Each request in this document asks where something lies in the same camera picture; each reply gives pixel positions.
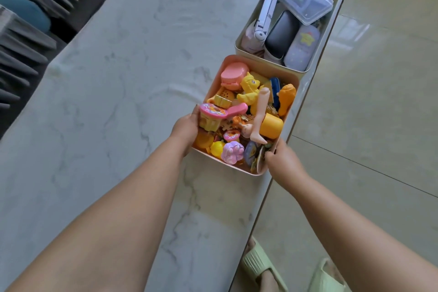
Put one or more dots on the person's right hand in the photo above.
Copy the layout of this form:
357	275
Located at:
285	167

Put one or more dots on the person's left hand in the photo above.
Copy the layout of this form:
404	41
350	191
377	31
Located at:
183	131

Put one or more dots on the person's left thumb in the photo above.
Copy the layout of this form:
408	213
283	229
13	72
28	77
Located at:
194	116

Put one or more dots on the person's right thumb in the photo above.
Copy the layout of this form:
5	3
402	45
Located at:
271	157

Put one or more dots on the pink storage bin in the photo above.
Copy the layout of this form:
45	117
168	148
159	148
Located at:
208	95

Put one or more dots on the person's left forearm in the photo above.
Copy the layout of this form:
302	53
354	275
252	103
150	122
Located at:
113	220

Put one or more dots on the person's right forearm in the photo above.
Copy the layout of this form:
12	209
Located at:
356	244

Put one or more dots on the printed toy card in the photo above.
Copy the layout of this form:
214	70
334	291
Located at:
261	161

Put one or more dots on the yellow toy cupcake cup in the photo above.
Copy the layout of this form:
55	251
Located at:
208	124

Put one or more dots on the round picture badge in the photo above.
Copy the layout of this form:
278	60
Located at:
251	153

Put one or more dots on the pink toy hand mirror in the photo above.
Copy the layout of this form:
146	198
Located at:
219	111

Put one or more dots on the orange plastic toy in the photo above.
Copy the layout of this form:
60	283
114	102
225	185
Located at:
204	140

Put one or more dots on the yellow plastic capsule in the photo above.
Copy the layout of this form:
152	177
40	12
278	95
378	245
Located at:
272	125

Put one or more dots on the orange perforated toy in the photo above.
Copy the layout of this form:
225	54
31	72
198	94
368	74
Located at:
226	96

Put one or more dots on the purple paw toy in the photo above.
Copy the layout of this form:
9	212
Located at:
232	153

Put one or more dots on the yellow rubber duck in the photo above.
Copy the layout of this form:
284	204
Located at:
217	149

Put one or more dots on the small orange-haired doll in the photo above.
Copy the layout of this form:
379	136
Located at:
241	127

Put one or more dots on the pink toy donut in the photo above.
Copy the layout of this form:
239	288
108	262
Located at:
232	135

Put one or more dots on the plastic doll leg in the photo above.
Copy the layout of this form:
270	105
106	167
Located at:
260	113

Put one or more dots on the pink toy clamshell case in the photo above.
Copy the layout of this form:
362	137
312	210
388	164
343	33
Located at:
234	74

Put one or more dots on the orange toy figure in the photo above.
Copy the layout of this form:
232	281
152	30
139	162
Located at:
286	98

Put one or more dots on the yellow toy pony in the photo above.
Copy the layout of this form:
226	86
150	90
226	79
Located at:
249	91

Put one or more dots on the blue toy piece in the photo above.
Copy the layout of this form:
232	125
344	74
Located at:
275	91

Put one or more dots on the pale pink round toy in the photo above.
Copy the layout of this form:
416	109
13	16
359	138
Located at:
249	39

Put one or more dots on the green left slipper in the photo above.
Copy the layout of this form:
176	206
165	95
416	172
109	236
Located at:
256	264

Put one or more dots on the green slipper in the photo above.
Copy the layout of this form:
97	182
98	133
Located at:
325	278
256	264

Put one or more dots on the lavender toy phone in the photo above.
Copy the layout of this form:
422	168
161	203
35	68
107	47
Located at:
303	48

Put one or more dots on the black oval case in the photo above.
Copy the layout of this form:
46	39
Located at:
282	35

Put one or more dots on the white folding phone stand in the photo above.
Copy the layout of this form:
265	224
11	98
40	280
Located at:
265	14

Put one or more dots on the green right slipper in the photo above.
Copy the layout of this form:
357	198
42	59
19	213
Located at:
325	278

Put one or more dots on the teal seat cushion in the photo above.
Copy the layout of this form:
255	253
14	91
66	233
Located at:
24	7

